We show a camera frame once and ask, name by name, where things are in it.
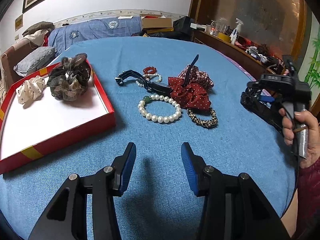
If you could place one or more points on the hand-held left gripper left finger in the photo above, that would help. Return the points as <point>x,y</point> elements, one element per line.
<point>128,165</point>

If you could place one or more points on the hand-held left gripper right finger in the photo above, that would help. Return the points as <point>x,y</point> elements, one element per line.
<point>187,165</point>

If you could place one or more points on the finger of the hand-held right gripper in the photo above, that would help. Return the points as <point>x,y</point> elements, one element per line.
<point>255,86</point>
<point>266,99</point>

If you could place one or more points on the leopard print scrunchie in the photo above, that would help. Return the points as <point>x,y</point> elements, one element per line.
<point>200,123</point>

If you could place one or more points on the red plaid scrunchie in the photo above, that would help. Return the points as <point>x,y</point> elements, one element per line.
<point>202,77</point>

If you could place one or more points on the red polka dot bow scrunchie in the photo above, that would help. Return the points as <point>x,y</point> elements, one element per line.
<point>192,96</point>

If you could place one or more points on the black banana hair clip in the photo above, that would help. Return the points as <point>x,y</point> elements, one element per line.
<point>160,87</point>

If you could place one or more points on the red shallow tray box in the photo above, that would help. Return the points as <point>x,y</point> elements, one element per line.
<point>50,125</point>

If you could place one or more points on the blue and black headband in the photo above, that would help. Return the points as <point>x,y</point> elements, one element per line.
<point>128,73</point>

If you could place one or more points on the person's right forearm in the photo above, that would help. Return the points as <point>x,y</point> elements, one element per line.
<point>308,200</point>

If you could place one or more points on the person's right hand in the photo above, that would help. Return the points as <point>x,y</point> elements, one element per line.
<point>312,135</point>

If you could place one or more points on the green bamboo plant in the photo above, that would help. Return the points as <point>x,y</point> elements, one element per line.
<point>313,67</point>

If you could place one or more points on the wooden sideboard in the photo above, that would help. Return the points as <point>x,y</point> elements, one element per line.
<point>225,48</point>

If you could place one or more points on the small white bottle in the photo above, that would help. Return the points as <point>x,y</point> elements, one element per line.
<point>233,37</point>

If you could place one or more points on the white spray bottle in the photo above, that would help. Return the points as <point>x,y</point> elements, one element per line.
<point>238,26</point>

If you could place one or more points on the clear glass jug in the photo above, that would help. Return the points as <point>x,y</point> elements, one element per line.
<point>220,26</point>

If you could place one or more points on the wood framed mirror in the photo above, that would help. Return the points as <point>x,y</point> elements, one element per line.
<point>262,7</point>

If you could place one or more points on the black bag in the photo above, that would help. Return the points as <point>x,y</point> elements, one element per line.
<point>183,27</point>

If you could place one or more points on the dark sheer organza scrunchie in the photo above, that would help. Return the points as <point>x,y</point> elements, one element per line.
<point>67,85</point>

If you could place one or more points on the open cardboard box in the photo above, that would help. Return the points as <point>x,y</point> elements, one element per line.
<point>156,23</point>

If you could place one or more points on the white polka dot scrunchie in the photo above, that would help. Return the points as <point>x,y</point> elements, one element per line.
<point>30,90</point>

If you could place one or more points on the blue checked blanket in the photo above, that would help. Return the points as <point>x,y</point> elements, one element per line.
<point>100,30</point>

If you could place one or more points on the grey quilted pillow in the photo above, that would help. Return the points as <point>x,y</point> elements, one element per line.
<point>35,60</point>

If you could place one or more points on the brown sofa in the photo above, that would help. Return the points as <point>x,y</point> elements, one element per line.
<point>15,55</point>

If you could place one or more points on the pile of clothes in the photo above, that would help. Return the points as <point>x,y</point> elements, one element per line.
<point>37,30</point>

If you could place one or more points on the white wall socket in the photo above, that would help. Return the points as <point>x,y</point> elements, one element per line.
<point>16,37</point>

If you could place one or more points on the small yellow wall picture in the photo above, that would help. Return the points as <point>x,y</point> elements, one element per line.
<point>18,21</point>

